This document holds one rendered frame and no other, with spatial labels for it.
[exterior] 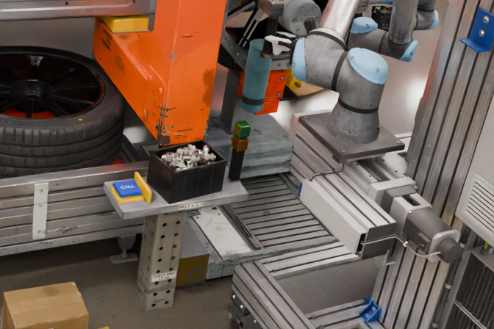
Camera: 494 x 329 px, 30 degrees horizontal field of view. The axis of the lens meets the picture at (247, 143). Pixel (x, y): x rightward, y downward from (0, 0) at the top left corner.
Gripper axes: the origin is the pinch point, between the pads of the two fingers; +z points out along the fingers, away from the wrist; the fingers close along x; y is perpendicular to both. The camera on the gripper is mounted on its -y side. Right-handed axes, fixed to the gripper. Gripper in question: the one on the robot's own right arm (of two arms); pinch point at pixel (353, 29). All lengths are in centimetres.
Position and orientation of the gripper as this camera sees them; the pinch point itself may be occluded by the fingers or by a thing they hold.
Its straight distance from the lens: 330.1
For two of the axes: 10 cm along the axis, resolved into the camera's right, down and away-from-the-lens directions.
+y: 1.5, -8.6, -4.8
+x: 4.7, 4.9, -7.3
